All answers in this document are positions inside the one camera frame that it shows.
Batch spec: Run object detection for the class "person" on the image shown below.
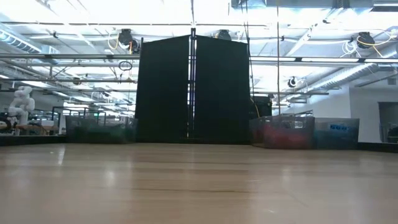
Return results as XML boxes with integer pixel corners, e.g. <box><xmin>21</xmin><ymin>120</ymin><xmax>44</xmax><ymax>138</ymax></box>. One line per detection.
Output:
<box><xmin>387</xmin><ymin>125</ymin><xmax>398</xmax><ymax>144</ymax></box>

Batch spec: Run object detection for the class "black equipment box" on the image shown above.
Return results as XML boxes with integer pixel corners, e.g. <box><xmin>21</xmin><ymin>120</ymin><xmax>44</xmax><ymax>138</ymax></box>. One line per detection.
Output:
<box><xmin>249</xmin><ymin>95</ymin><xmax>273</xmax><ymax>119</ymax></box>

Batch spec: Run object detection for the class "hanging black cable loop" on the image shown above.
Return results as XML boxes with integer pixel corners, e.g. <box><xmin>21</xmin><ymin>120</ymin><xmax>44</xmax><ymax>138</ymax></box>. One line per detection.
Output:
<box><xmin>118</xmin><ymin>60</ymin><xmax>134</xmax><ymax>72</ymax></box>

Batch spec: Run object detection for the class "black aluminium table frame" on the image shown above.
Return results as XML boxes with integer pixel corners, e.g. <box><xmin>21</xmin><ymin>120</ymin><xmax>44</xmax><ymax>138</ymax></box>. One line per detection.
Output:
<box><xmin>0</xmin><ymin>134</ymin><xmax>398</xmax><ymax>154</ymax></box>

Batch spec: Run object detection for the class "clear grey plastic bin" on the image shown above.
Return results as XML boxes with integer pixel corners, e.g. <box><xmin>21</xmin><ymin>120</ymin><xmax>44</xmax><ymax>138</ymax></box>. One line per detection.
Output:
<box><xmin>248</xmin><ymin>114</ymin><xmax>316</xmax><ymax>150</ymax></box>
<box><xmin>64</xmin><ymin>114</ymin><xmax>138</xmax><ymax>144</ymax></box>
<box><xmin>313</xmin><ymin>117</ymin><xmax>361</xmax><ymax>150</ymax></box>

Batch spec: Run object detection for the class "yellow cable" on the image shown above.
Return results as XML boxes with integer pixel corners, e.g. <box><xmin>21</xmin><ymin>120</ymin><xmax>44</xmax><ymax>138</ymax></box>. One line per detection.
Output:
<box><xmin>250</xmin><ymin>98</ymin><xmax>259</xmax><ymax>119</ymax></box>

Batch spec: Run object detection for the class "grey horizontal ceiling rail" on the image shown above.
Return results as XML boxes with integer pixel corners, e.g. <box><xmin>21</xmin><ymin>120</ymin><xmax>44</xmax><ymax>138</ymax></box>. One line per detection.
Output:
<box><xmin>0</xmin><ymin>53</ymin><xmax>398</xmax><ymax>64</ymax></box>

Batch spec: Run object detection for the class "background wooden table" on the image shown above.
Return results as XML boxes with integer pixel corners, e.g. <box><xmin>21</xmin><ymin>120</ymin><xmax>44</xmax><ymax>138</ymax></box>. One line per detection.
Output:
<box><xmin>0</xmin><ymin>123</ymin><xmax>60</xmax><ymax>136</ymax></box>

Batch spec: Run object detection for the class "silver ceiling duct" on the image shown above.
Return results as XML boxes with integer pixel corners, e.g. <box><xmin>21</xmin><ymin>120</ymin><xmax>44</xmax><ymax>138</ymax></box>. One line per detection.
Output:
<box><xmin>306</xmin><ymin>63</ymin><xmax>398</xmax><ymax>91</ymax></box>

